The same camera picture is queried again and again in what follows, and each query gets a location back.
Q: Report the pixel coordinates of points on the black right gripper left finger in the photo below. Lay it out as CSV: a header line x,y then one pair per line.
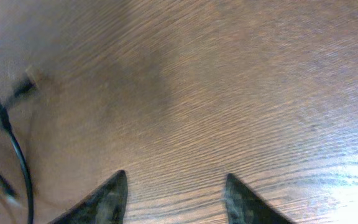
x,y
105,205

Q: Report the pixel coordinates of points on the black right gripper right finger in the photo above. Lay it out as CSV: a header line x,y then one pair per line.
x,y
243,206

